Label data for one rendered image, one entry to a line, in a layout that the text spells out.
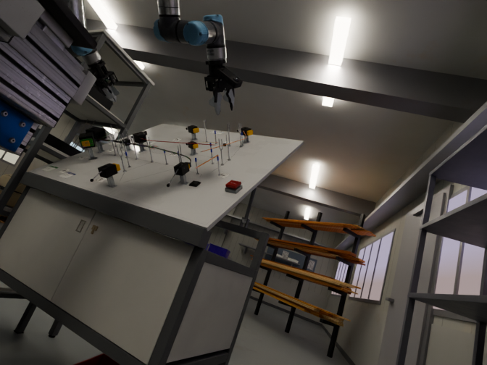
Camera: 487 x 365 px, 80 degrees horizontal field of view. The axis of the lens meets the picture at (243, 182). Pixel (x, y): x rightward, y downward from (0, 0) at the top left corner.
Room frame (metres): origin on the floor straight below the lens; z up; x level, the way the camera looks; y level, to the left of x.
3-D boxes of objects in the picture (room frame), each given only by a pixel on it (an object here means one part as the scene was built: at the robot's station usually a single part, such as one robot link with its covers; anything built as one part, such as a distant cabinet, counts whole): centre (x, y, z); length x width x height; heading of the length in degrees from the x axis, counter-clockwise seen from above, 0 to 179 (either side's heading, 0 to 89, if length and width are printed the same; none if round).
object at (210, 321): (1.60, 0.42, 0.60); 1.17 x 0.58 x 0.40; 62
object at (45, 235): (1.47, 0.81, 0.60); 0.55 x 0.02 x 0.39; 62
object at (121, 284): (1.20, 0.32, 0.60); 0.55 x 0.03 x 0.39; 62
